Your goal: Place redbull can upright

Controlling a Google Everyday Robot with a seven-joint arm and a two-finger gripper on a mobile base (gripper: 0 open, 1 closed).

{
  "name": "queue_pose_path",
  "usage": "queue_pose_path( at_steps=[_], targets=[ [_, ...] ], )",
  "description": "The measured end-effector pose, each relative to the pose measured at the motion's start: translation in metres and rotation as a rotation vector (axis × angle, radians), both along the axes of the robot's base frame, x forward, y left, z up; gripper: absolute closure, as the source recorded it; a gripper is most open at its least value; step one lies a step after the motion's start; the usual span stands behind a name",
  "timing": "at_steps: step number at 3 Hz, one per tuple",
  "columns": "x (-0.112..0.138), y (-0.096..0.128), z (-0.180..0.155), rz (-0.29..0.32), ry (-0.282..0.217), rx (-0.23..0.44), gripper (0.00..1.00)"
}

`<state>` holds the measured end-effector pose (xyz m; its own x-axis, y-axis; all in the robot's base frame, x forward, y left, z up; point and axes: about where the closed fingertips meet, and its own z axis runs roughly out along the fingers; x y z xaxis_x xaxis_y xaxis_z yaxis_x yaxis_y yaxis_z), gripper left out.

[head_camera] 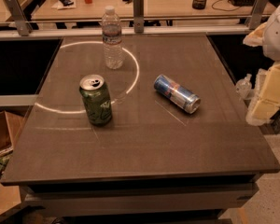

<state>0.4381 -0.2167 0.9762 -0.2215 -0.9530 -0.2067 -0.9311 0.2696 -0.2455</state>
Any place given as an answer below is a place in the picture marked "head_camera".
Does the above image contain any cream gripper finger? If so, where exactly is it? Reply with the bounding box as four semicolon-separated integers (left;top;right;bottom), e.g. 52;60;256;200
243;22;266;47
245;62;280;126

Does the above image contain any blue silver redbull can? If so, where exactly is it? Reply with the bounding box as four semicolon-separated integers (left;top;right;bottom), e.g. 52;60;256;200
154;75;201;114

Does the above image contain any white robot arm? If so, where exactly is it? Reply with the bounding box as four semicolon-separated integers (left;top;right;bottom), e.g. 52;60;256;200
243;5;280;126

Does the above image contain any green soda can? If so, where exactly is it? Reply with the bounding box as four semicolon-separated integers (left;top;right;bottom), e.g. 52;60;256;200
79;75;112;126

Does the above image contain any clear sanitizer bottle left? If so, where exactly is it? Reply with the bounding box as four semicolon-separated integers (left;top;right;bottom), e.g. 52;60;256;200
235;74;252;99

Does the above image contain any black mesh cup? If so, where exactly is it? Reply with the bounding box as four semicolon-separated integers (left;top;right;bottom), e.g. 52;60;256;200
192;0;207;9

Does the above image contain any wooden desk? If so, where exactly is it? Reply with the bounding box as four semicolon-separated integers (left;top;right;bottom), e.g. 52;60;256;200
33;0;252;21

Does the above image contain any clear plastic water bottle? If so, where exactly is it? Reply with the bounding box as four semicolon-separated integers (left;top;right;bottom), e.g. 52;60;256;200
102;6;123;69

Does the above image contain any cardboard box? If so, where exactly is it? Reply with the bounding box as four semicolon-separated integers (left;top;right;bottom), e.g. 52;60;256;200
0;111;24;157

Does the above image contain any right metal bracket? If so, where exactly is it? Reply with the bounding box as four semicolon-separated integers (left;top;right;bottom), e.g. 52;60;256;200
245;0;269;30

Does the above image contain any metal bracket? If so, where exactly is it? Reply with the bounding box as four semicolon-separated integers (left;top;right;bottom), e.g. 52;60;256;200
133;0;144;33
4;0;32;36
245;0;269;30

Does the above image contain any black cable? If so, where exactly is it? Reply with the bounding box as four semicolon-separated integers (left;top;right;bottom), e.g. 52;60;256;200
211;0;243;12

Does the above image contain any middle metal bracket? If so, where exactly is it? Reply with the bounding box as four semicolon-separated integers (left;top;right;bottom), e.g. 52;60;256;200
133;0;144;33

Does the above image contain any left metal bracket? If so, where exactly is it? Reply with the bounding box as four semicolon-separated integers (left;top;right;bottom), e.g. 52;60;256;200
4;0;32;36

